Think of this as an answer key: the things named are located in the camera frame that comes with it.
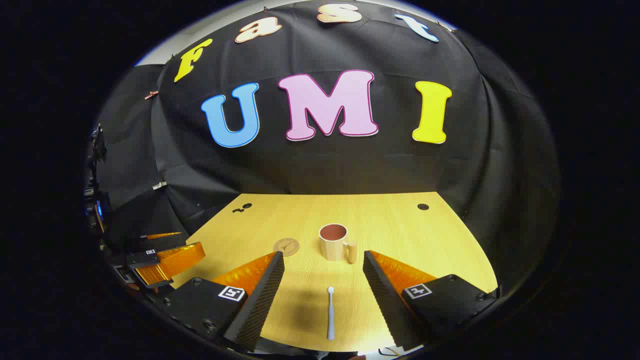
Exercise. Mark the round cork coaster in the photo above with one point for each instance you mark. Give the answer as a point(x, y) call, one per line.
point(286, 246)

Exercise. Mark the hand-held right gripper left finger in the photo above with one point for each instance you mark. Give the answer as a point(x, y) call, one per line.
point(260, 305)

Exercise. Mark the white toothbrush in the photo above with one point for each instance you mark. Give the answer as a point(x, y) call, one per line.
point(330, 315)

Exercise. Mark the wooden desktop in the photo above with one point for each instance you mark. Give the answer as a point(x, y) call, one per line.
point(400, 235)

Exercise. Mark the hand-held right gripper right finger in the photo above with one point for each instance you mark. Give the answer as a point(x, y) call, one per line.
point(387, 305)

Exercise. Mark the silver metal clip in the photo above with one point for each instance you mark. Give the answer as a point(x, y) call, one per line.
point(159, 185)

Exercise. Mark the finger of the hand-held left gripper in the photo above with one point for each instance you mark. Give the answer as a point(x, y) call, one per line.
point(170, 262)
point(167, 242)

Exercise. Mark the black backdrop cloth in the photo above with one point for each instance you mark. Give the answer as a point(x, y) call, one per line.
point(350, 165)

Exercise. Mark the copper metal clip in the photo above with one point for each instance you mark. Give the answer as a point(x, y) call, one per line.
point(151, 94)

